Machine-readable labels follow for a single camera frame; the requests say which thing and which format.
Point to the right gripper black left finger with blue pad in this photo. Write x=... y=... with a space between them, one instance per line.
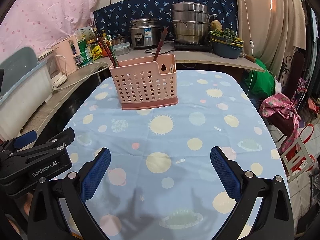
x=46 y=219

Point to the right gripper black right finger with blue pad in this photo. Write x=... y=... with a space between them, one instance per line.
x=274 y=219

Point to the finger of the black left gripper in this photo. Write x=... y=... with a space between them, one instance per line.
x=64 y=138

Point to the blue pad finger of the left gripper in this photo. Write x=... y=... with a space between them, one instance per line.
x=23 y=140

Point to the purple chopstick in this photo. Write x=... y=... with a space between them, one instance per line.
x=106 y=48

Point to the dark red chopstick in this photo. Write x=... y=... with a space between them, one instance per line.
x=160 y=45

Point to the green chopstick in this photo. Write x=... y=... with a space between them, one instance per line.
x=116 y=64

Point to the white green ceramic soup spoon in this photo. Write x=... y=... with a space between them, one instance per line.
x=171 y=69

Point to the white blue storage bin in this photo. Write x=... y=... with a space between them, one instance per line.
x=26 y=84

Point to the red white stool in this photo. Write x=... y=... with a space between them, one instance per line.
x=296 y=159

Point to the pink kettle appliance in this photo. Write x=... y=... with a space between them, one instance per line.
x=65 y=52

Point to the pink perforated utensil basket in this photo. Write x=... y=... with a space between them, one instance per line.
x=142 y=83

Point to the yellow condiment bottle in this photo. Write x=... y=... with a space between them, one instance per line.
x=104 y=36

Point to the clear food container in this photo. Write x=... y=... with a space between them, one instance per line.
x=121 y=49

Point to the blue spotted tablecloth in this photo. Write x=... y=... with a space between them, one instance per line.
x=160 y=183

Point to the pink floral cloth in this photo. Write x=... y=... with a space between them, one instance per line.
x=281 y=112

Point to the pink dotted curtain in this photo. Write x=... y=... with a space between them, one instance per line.
x=40 y=24

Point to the navy leaf-print cloth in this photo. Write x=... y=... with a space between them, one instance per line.
x=115 y=19

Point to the silver rice cooker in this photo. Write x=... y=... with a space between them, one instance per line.
x=145 y=33

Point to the green plastic bag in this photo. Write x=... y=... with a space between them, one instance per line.
x=260 y=84

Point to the stainless steel steamer pot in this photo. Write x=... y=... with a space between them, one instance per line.
x=191 y=22

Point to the blue basin with vegetables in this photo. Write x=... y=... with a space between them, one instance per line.
x=224 y=42

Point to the beige curtain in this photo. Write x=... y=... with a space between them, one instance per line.
x=271 y=29

